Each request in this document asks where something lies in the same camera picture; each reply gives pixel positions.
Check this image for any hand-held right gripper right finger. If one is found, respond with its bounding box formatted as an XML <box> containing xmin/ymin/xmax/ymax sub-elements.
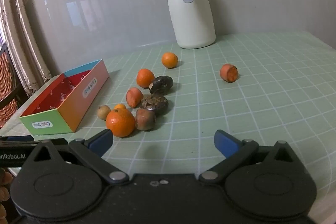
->
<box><xmin>198</xmin><ymin>130</ymin><xmax>300</xmax><ymax>184</ymax></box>

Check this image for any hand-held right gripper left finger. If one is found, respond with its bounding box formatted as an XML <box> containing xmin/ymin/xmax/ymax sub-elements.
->
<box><xmin>28</xmin><ymin>129</ymin><xmax>130</xmax><ymax>185</ymax></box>

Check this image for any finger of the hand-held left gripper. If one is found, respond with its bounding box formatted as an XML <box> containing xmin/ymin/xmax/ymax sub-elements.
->
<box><xmin>0</xmin><ymin>135</ymin><xmax>40</xmax><ymax>148</ymax></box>

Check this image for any large orange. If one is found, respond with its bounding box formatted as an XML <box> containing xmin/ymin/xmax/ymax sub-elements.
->
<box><xmin>106</xmin><ymin>108</ymin><xmax>136</xmax><ymax>138</ymax></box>

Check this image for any small tan longan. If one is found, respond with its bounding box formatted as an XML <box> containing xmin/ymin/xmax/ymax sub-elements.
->
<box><xmin>97</xmin><ymin>105</ymin><xmax>112</xmax><ymax>121</ymax></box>

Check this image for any colourful cardboard box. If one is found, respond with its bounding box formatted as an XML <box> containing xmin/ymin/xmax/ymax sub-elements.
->
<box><xmin>20</xmin><ymin>58</ymin><xmax>110</xmax><ymax>135</ymax></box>

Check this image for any reddish brown fruit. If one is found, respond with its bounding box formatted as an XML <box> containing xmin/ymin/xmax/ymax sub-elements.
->
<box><xmin>135</xmin><ymin>108</ymin><xmax>156</xmax><ymax>131</ymax></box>

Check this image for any large carrot chunk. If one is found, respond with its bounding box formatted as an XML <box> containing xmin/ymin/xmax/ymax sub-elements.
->
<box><xmin>126</xmin><ymin>87</ymin><xmax>144</xmax><ymax>108</ymax></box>

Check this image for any rough dark fruit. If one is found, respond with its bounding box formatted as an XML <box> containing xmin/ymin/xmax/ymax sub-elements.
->
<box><xmin>140</xmin><ymin>94</ymin><xmax>169</xmax><ymax>114</ymax></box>

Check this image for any small carrot chunk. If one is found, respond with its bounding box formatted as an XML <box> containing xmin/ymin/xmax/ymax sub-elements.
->
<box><xmin>220</xmin><ymin>64</ymin><xmax>238</xmax><ymax>83</ymax></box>

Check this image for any medium orange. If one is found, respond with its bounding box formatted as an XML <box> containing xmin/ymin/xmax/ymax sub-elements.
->
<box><xmin>136</xmin><ymin>69</ymin><xmax>155</xmax><ymax>89</ymax></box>

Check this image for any smooth dark fruit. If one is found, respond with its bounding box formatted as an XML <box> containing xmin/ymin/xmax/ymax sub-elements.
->
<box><xmin>149</xmin><ymin>76</ymin><xmax>174</xmax><ymax>95</ymax></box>

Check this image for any small orange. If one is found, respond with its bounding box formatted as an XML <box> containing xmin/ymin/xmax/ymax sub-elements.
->
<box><xmin>161</xmin><ymin>52</ymin><xmax>179</xmax><ymax>68</ymax></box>

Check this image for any green checked tablecloth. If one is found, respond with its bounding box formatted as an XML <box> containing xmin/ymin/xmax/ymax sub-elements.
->
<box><xmin>0</xmin><ymin>31</ymin><xmax>336</xmax><ymax>224</ymax></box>

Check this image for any wooden sofa with woven cushion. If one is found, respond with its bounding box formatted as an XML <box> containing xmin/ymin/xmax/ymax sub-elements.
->
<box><xmin>0</xmin><ymin>42</ymin><xmax>25</xmax><ymax>128</ymax></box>

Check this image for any white thermos jug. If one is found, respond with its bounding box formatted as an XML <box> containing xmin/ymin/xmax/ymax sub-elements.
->
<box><xmin>165</xmin><ymin>0</ymin><xmax>216</xmax><ymax>49</ymax></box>

